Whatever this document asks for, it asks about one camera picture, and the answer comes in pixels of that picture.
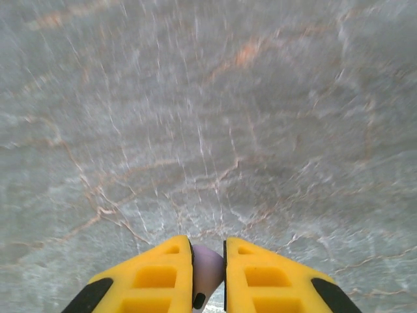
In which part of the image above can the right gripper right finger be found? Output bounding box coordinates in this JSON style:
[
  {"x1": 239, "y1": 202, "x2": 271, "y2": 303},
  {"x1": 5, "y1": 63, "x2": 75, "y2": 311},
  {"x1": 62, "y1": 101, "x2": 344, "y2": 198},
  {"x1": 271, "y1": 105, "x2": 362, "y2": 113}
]
[{"x1": 222, "y1": 236, "x2": 363, "y2": 313}]

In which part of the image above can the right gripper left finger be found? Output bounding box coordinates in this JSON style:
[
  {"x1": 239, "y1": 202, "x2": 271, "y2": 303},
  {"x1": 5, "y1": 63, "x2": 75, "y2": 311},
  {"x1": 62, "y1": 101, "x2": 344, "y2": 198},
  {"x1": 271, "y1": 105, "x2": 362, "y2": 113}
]
[{"x1": 60, "y1": 234, "x2": 195, "y2": 313}]

